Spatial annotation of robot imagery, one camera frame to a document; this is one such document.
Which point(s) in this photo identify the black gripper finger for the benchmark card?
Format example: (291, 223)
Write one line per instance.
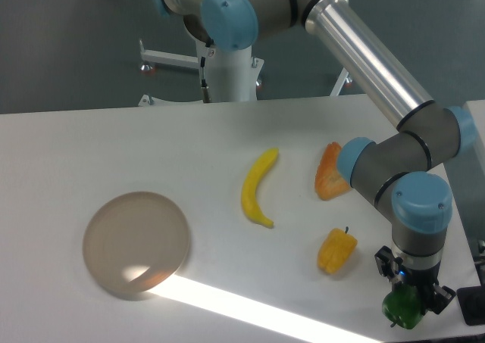
(389, 266)
(436, 298)

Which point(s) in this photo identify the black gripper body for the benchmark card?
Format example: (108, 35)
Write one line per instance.
(418, 271)

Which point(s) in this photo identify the green bell pepper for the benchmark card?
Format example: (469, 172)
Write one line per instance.
(402, 307)

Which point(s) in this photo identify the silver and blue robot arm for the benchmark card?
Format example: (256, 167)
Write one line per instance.
(394, 175)

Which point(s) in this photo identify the yellow bell pepper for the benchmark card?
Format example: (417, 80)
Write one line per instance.
(336, 250)

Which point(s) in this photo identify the orange bell pepper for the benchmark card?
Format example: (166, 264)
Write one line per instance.
(328, 183)

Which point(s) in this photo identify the round beige plate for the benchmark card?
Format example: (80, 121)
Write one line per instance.
(134, 242)

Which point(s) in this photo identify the black device at right edge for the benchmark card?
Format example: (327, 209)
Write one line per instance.
(471, 299)

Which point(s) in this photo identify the yellow banana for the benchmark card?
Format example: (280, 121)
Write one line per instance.
(249, 191)

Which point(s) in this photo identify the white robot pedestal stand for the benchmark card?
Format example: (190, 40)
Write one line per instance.
(213, 76)

